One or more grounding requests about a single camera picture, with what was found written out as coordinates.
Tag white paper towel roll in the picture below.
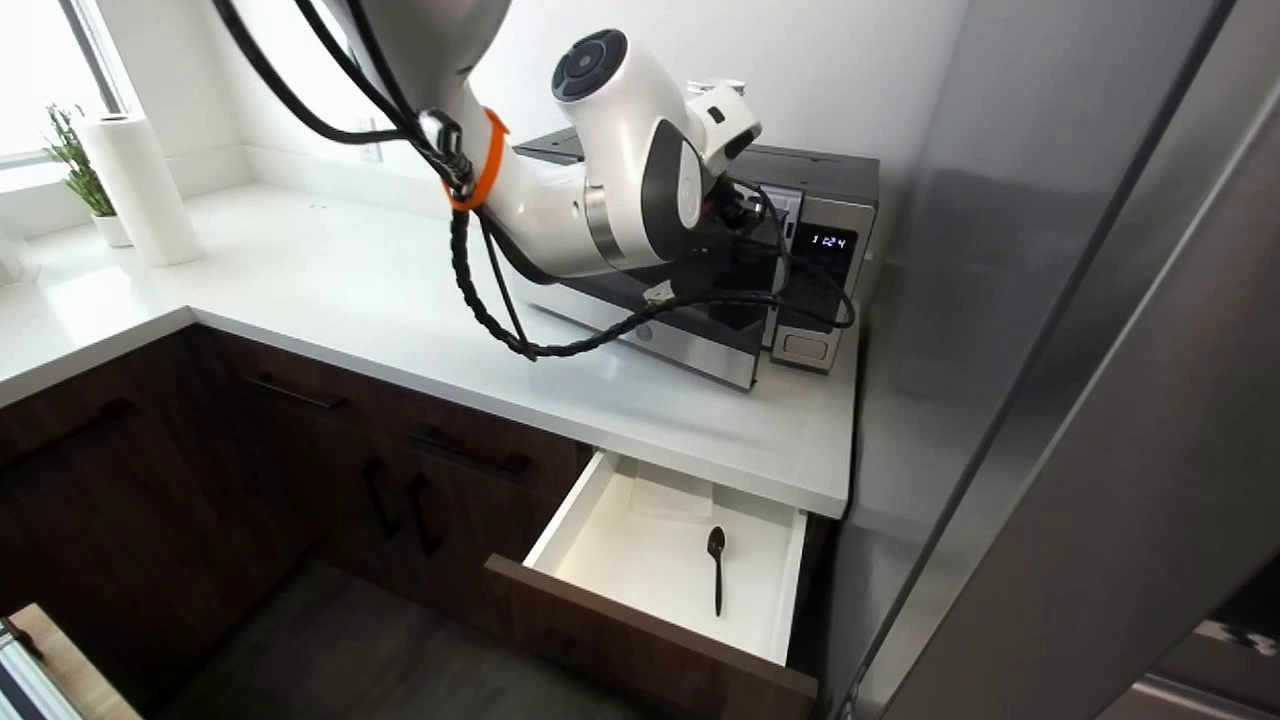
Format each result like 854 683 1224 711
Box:
81 109 205 268

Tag grey steel refrigerator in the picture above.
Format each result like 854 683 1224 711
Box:
813 0 1280 720

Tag silver microwave oven body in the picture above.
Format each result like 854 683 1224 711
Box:
508 123 884 395

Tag black cabinet handle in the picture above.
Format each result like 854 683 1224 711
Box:
405 467 450 564
405 420 539 484
365 457 405 543
245 366 355 417

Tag orange cable strap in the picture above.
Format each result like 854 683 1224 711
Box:
450 103 517 221

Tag white drawer with wood front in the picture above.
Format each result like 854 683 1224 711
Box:
479 447 825 720

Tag light wooden board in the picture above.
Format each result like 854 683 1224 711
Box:
0 599 143 720

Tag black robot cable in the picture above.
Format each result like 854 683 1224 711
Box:
207 0 861 364

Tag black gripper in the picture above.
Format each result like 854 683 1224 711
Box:
672 179 792 337

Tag dark wood kitchen cabinets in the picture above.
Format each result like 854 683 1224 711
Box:
0 318 600 711

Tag black plastic spoon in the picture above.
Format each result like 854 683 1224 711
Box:
702 525 734 619

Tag black glass microwave door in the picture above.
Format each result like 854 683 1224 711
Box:
517 184 807 395

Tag green potted plant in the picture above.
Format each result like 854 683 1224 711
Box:
41 99 140 257

